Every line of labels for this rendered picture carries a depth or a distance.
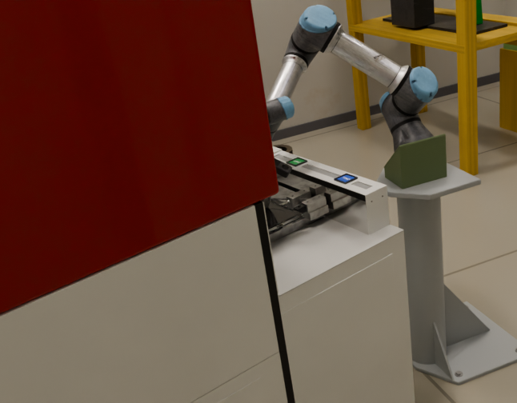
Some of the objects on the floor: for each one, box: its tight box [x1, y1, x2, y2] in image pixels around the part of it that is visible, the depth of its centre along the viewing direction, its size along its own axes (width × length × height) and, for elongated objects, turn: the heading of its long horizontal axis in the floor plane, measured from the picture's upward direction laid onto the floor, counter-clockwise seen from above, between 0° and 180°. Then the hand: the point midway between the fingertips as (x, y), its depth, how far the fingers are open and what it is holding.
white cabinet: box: [279, 231, 415, 403], centre depth 248 cm, size 64×96×82 cm, turn 53°
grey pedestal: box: [376, 163, 517, 385], centre depth 263 cm, size 51×44×82 cm
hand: (268, 204), depth 219 cm, fingers closed
